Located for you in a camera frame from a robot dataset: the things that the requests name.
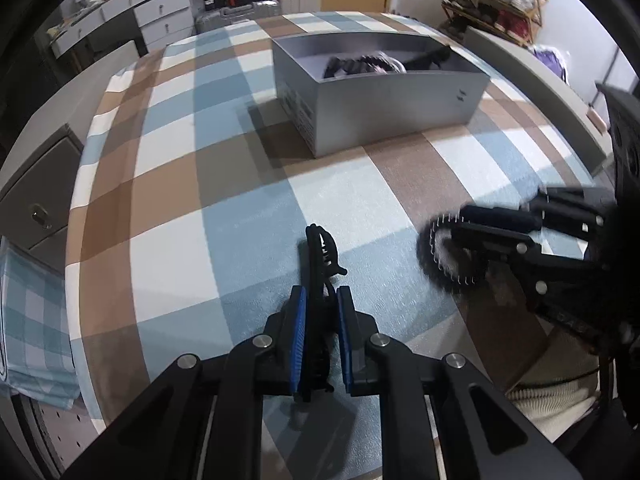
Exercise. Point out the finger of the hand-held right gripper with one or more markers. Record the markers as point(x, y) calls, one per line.
point(500, 217)
point(500, 240)

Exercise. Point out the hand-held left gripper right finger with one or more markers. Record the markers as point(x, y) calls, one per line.
point(345, 340)

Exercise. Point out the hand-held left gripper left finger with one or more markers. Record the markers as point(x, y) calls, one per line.
point(298, 340)

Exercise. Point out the black hair claw clip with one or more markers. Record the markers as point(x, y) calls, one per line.
point(317, 260)

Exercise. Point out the silver cardboard box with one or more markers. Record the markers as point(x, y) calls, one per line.
point(390, 105)

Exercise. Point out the person's cream knit sweater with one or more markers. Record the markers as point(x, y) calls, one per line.
point(550, 405)

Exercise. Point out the purple bag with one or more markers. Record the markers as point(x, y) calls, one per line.
point(550, 60)

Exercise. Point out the brown blue checkered tablecloth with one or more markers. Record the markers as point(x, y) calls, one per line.
point(225, 170)

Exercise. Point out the white pegboard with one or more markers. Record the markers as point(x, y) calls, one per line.
point(65, 427)

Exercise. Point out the blue plaid folded cloth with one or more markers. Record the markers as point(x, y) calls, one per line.
point(35, 320)

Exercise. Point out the grey side cabinet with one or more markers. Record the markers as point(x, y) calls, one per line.
point(40, 195)

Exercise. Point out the silver suitcase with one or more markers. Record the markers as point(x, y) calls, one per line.
point(235, 14)

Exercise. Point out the white drawer dresser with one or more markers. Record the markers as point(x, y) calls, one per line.
point(150, 5)

